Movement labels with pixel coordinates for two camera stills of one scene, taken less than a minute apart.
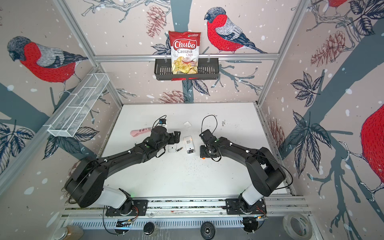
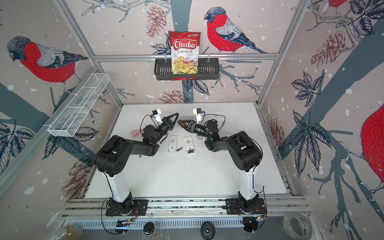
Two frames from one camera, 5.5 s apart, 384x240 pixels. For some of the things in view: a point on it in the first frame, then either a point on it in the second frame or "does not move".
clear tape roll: (297, 226) does not move
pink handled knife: (135, 132) does not move
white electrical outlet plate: (172, 148) does not move
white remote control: (189, 144) does not move
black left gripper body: (170, 140) -> (166, 125)
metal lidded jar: (70, 232) does not move
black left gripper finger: (176, 137) -> (173, 125)
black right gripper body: (204, 151) -> (194, 126)
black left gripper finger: (177, 134) -> (170, 116)
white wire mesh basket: (72, 116) does not move
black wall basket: (207, 69) does not move
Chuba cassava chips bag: (185, 52) does not move
